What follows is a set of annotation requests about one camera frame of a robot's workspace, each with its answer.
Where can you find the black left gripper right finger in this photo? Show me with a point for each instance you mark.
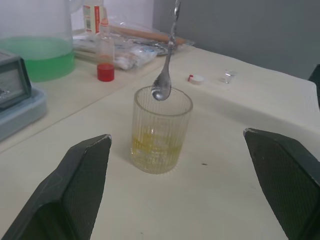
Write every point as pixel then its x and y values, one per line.
pixel 282 180

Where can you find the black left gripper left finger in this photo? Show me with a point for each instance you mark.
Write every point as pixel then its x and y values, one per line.
pixel 72 185

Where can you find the long silver stirring spoon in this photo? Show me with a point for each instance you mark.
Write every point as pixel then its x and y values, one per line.
pixel 165 75

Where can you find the ribbed clear drinking glass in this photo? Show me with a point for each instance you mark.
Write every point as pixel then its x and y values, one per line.
pixel 160 140

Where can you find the clear bottle with red liquid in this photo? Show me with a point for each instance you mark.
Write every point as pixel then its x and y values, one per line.
pixel 105 57

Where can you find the white bottle cap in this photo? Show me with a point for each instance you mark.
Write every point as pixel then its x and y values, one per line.
pixel 196 79

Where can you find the large jug with green liquid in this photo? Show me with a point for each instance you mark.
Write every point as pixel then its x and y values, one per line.
pixel 37 45

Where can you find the white bottle with red label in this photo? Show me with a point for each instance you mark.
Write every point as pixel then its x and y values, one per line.
pixel 93 15

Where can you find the grey electronic scale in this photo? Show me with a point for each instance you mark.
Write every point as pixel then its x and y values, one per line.
pixel 12 80

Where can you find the clear plastic bags pile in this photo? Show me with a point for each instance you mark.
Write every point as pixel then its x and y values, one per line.
pixel 125 50

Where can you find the wooden rolling pin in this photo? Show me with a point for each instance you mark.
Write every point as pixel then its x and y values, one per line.
pixel 150 35

